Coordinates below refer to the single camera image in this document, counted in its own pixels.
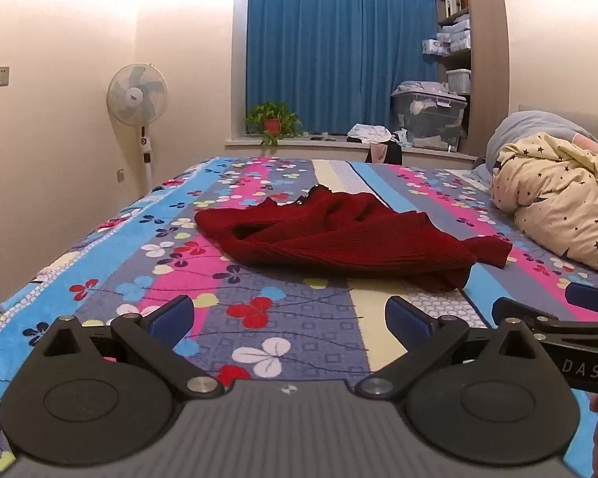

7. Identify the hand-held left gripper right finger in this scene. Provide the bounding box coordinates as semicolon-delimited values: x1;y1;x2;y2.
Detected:
354;296;546;402

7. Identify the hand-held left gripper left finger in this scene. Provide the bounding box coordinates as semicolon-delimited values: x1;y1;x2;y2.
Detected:
40;295;226;402

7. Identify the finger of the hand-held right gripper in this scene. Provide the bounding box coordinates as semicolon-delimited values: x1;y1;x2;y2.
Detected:
492;297;576;333
565;282;598;317

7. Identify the dark red knit sweater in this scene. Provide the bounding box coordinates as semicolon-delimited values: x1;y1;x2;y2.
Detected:
194;184;513;292

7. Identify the white clothes pile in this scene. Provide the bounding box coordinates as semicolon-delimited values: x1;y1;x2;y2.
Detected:
347;123;393;144

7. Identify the floral striped bed sheet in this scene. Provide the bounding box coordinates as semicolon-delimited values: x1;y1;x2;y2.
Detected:
0;156;598;478

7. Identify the cream star-print duvet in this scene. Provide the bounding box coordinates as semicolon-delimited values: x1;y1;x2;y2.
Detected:
491;132;598;280

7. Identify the dark hanging cloth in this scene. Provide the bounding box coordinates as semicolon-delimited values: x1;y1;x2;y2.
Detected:
365;142;403;165

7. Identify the grey pillow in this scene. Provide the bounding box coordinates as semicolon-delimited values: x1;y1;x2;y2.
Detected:
471;110;598;191

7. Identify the clear plastic storage bin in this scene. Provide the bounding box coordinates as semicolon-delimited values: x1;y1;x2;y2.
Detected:
391;80;469;151

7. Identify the potted green plant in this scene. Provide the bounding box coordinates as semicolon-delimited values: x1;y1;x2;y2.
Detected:
243;102;304;147

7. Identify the white standing fan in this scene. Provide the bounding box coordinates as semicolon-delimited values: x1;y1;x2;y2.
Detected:
106;62;169;191

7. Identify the white storage basket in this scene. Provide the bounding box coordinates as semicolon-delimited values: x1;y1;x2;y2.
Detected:
446;69;472;94

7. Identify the blue curtain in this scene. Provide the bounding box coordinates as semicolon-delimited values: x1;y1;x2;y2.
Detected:
246;0;442;135

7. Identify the wooden wall shelf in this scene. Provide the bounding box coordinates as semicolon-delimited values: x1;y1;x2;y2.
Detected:
421;0;509;155

